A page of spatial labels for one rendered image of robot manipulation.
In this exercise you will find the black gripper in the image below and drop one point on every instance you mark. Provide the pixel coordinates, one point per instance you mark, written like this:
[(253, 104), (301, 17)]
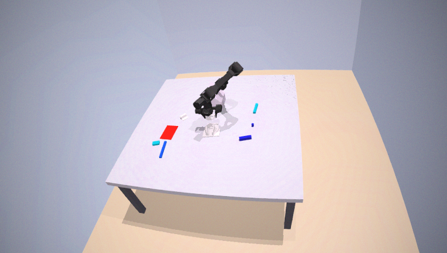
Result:
[(217, 108)]

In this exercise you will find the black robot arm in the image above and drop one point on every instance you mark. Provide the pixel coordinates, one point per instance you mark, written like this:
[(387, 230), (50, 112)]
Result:
[(234, 70)]

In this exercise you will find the blue rectangular block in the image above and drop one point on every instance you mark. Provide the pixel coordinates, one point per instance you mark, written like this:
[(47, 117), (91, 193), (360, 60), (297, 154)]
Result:
[(248, 137)]

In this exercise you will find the red flat plate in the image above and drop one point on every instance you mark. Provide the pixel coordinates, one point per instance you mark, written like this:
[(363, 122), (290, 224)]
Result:
[(169, 132)]

